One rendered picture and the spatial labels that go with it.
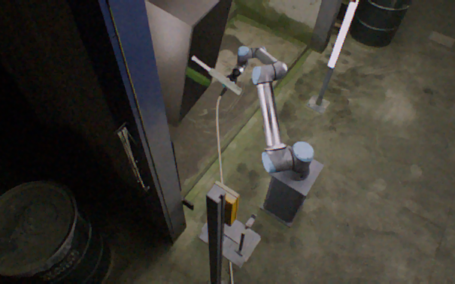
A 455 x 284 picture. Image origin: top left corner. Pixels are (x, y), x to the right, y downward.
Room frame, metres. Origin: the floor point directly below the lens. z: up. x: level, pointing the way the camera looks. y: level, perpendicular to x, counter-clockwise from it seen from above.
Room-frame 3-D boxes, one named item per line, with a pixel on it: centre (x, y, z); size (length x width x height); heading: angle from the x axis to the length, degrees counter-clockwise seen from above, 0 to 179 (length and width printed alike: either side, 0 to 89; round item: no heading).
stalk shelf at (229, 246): (0.69, -0.06, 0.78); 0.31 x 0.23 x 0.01; 56
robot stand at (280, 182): (1.25, -0.56, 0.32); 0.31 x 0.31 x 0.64; 56
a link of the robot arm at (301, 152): (1.24, -0.55, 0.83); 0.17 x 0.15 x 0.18; 103
